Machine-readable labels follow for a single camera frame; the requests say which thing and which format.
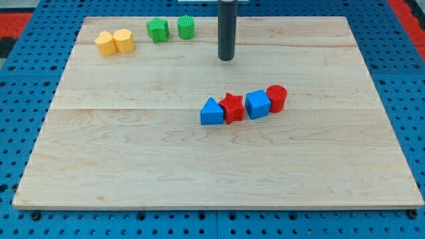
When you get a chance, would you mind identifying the yellow hexagon block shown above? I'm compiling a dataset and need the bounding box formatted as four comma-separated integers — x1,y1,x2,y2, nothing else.
113,29,135,54

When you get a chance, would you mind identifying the blue cube block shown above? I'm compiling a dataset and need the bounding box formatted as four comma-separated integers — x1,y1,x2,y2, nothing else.
245,90,271,120

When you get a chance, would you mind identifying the green cylinder block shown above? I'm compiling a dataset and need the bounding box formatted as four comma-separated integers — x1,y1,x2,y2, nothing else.
177,15,195,40

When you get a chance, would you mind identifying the red star block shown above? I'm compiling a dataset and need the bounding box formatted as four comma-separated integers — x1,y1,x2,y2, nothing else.
218,92,244,125

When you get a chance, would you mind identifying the green star block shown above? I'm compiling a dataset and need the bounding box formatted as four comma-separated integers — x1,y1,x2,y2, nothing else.
146,17,169,43

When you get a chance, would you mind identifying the blue triangle block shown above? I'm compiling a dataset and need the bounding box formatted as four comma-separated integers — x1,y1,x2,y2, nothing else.
200,97,224,125

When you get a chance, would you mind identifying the red cylinder block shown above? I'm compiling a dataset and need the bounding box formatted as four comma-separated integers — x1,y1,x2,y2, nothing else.
266,84,288,113

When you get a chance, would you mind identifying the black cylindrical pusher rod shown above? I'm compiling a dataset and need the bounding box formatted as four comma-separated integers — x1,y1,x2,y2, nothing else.
218,0,238,61

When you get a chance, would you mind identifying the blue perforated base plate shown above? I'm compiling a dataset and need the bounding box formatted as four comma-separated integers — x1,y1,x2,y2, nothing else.
1,0,424,238

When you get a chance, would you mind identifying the yellow heart block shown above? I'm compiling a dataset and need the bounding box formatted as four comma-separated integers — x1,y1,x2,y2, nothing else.
95,31,117,56

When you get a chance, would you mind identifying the light wooden board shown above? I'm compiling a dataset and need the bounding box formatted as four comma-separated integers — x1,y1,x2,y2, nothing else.
13,17,424,210

